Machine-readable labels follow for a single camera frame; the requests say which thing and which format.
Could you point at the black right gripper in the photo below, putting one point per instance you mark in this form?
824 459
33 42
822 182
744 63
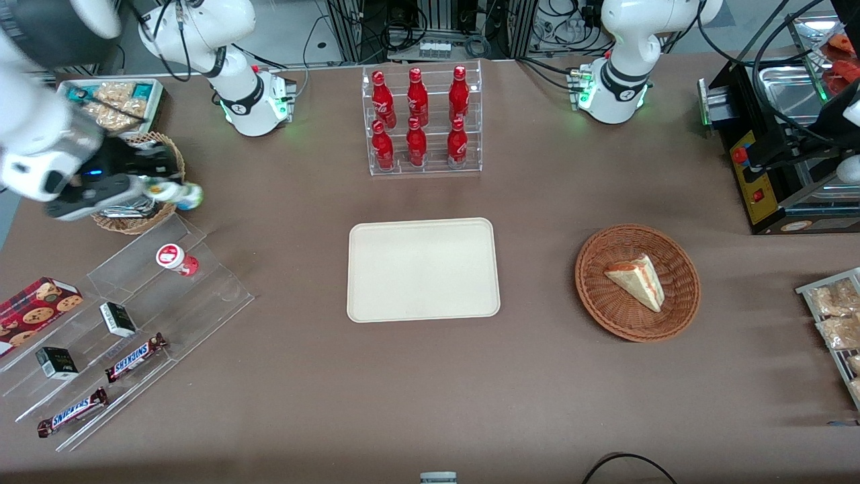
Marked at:
124 158

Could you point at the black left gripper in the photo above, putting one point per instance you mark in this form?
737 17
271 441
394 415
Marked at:
828 119

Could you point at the green-lidded yogurt cup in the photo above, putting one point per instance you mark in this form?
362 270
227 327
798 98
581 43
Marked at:
181 195

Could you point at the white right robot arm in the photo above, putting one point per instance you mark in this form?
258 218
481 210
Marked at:
235 101

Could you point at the silver foil tray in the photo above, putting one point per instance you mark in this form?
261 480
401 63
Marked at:
127 212

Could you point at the steel tray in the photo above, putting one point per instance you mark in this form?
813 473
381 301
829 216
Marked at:
786 94

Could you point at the beige plastic tray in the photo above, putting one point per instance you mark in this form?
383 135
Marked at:
423 269

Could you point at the black sealing machine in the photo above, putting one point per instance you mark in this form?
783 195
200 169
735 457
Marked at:
762 202

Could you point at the white snack bin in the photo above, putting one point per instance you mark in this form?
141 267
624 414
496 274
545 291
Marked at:
156 111

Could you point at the light wicker basket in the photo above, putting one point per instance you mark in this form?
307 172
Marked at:
134 226

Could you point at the large clear nut bag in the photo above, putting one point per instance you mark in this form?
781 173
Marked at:
124 114

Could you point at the teal snack packet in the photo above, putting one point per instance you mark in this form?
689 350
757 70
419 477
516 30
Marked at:
80 93
142 92

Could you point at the red-lidded yogurt cup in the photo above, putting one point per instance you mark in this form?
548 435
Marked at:
171 257

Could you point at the small clear nut bag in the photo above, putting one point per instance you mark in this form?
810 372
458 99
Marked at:
114 92

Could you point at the red food packet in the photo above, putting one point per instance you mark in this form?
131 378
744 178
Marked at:
845 44
843 77

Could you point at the clear acrylic step display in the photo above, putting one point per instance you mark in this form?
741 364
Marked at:
201 296

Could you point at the clear snack bag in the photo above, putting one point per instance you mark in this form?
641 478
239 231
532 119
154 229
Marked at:
836 299
840 333

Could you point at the small black box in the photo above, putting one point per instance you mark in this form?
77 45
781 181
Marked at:
57 363
118 320

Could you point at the wrapped triangle sandwich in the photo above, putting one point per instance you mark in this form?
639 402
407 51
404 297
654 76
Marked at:
638 282

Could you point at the Snickers bar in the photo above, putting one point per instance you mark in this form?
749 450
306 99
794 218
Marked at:
72 412
134 357

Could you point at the red cookie box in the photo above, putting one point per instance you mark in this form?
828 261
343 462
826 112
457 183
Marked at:
33 310

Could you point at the red cola bottle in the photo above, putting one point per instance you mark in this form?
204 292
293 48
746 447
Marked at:
459 97
383 149
457 146
383 101
416 146
417 101

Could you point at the brown wicker basket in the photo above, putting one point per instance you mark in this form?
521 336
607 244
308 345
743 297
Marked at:
605 309

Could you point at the clear acrylic bottle rack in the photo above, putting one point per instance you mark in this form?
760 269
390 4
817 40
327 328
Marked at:
437 170

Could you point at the white power strip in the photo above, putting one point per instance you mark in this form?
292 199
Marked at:
435 50

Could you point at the small grey device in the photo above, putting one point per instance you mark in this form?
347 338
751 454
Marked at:
438 478

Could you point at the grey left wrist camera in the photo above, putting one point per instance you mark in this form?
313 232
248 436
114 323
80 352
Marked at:
850 169

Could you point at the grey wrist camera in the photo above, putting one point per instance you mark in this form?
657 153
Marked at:
850 169
87 202

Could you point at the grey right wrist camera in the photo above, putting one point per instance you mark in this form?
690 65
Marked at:
87 202

